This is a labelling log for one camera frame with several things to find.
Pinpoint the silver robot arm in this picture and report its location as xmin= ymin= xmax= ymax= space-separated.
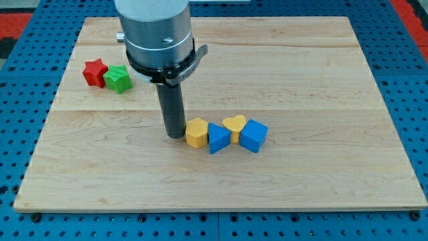
xmin=114 ymin=0 xmax=194 ymax=69

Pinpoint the green star block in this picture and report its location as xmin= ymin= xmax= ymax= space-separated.
xmin=103 ymin=65 xmax=133 ymax=94

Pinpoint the red star block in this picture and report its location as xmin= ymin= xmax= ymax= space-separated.
xmin=82 ymin=58 xmax=108 ymax=88

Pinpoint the blue triangle block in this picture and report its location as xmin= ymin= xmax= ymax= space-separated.
xmin=208 ymin=123 xmax=231 ymax=155

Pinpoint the yellow hexagon block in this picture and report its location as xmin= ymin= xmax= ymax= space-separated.
xmin=185 ymin=118 xmax=208 ymax=149

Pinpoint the yellow heart block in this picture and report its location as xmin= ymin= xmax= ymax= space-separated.
xmin=222 ymin=114 xmax=246 ymax=144

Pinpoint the blue cube block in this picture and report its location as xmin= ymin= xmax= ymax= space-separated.
xmin=239 ymin=119 xmax=268 ymax=153

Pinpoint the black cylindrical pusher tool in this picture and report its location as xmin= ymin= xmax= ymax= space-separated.
xmin=156 ymin=84 xmax=186 ymax=139

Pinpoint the wooden board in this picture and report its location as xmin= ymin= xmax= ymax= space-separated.
xmin=14 ymin=17 xmax=427 ymax=213

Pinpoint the black clamp ring with lever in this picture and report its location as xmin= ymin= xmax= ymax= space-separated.
xmin=126 ymin=44 xmax=209 ymax=87

